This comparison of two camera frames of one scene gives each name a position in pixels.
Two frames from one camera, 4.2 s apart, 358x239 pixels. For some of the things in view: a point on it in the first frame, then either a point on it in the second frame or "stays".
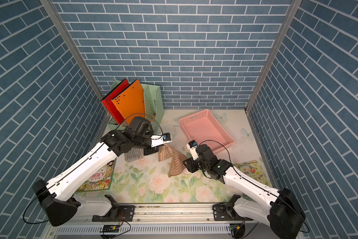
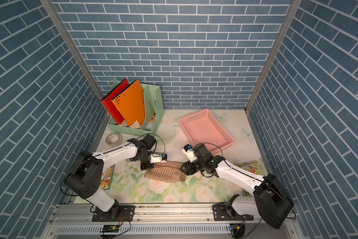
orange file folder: (130, 103) stays
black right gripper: (190, 166) stays
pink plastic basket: (202, 127) stays
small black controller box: (110, 228) stays
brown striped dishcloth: (177, 165) -> (165, 172)
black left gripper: (149, 151) -> (145, 166)
